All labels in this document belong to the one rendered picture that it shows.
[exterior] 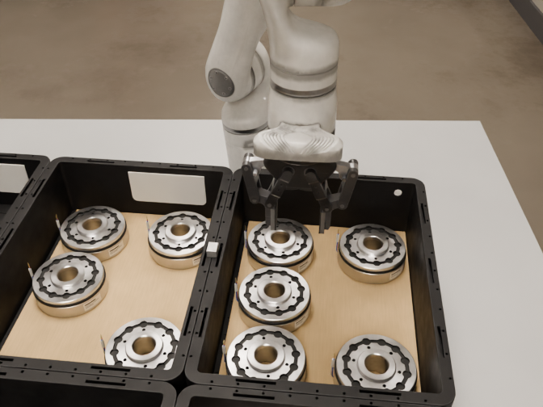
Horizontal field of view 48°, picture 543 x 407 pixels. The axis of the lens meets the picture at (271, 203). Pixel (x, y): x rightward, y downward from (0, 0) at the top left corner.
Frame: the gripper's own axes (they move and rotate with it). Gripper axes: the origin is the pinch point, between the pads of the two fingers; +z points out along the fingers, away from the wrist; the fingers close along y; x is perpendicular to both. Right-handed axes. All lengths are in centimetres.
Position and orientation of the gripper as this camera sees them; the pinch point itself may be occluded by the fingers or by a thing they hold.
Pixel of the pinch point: (297, 219)
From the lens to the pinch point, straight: 75.9
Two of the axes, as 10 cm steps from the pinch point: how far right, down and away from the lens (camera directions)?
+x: -1.0, 6.4, -7.6
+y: -9.9, -0.7, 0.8
